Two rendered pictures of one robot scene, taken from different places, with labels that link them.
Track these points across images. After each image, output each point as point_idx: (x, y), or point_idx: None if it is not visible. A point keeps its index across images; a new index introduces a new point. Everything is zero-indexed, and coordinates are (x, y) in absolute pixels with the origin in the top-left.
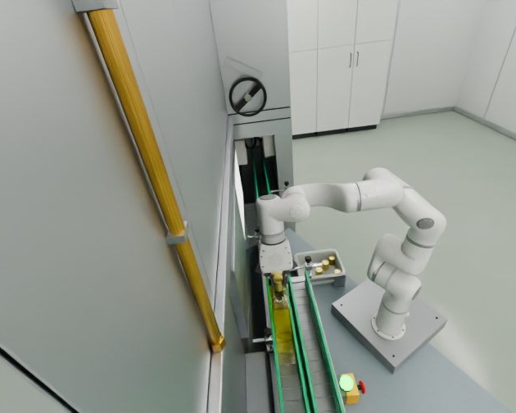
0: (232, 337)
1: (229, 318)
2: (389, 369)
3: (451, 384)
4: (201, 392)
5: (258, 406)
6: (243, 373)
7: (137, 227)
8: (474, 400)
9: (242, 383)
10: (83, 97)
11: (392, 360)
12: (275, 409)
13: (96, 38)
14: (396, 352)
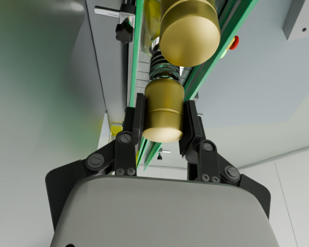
0: (52, 143)
1: (32, 168)
2: (284, 26)
3: None
4: None
5: (110, 58)
6: (85, 39)
7: None
8: None
9: (86, 62)
10: None
11: (296, 33)
12: (129, 63)
13: None
14: None
